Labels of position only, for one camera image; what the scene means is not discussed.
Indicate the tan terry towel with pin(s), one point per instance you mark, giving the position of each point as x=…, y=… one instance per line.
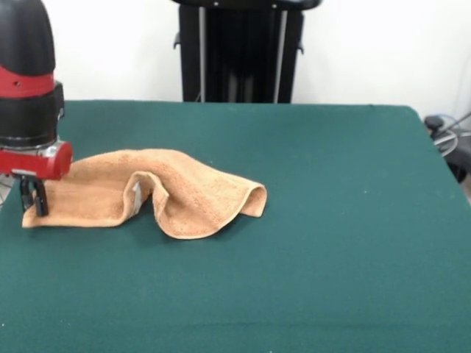
x=191, y=198

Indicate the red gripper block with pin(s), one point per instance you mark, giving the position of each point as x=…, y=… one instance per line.
x=37, y=165

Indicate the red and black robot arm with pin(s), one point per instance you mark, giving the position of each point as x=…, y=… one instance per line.
x=25, y=55

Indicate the dark green table cloth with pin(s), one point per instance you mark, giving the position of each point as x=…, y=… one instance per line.
x=294, y=276

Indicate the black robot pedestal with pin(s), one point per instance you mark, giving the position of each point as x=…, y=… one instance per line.
x=250, y=55

